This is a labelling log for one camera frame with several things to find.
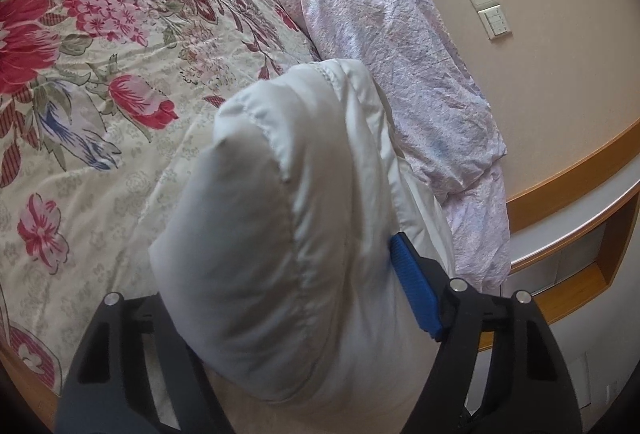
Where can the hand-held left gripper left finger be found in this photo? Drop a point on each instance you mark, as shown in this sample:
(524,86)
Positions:
(120,364)

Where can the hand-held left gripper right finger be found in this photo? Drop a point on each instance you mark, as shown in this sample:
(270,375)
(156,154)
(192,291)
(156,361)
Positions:
(414,286)

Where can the floral bed sheet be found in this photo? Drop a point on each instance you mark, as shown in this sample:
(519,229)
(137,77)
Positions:
(115,114)

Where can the white puffer jacket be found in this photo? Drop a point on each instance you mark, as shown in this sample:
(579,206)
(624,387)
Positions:
(280,239)

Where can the wooden cabinet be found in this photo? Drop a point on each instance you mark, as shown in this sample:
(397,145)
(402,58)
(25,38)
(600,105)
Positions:
(565,234)

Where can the pink crinkled pillow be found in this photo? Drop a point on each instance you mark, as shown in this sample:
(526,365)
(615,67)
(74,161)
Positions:
(390,64)

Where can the white wall switch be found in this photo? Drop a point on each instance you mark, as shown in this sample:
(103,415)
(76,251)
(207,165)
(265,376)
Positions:
(495,22)

